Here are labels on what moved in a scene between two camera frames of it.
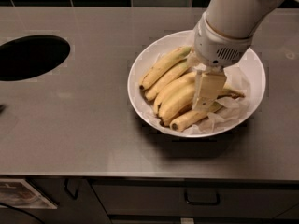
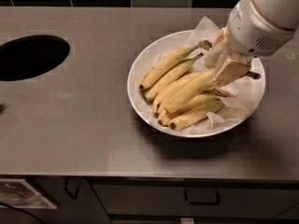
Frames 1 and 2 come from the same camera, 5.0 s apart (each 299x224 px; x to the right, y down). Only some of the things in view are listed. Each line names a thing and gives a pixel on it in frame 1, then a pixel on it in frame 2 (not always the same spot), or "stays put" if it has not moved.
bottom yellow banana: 183,119 stays put
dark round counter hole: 28,55 stays put
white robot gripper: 215,49 → 253,32
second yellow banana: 179,70 stays put
